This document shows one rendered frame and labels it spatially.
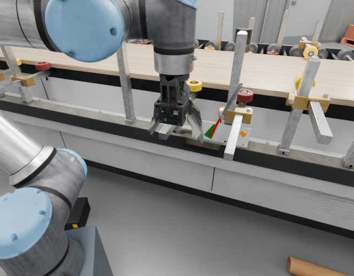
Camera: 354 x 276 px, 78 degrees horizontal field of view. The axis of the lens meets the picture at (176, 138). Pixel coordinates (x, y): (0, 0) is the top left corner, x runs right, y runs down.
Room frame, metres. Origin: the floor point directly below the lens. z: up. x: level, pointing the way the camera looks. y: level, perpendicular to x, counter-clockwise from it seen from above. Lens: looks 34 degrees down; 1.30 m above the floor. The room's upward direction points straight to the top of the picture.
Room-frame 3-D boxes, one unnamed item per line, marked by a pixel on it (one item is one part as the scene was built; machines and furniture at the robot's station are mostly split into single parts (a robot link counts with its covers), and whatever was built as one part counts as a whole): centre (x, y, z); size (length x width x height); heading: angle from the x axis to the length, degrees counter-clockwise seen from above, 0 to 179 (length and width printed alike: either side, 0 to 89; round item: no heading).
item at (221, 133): (0.84, -0.20, 0.75); 0.26 x 0.01 x 0.10; 70
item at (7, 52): (1.27, 0.94, 0.88); 0.03 x 0.03 x 0.48; 70
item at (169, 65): (0.50, 0.00, 1.16); 0.10 x 0.09 x 0.05; 74
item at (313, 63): (0.76, -0.47, 0.86); 0.03 x 0.03 x 0.48; 70
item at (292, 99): (0.76, -0.49, 0.94); 0.13 x 0.06 x 0.05; 70
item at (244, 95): (0.94, -0.31, 0.85); 0.08 x 0.08 x 0.11
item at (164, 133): (0.88, -0.02, 0.84); 0.43 x 0.03 x 0.04; 160
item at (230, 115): (0.84, -0.26, 0.84); 0.13 x 0.06 x 0.05; 70
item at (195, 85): (1.06, -0.09, 0.85); 0.08 x 0.08 x 0.11
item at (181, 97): (0.50, 0.01, 1.08); 0.09 x 0.08 x 0.12; 164
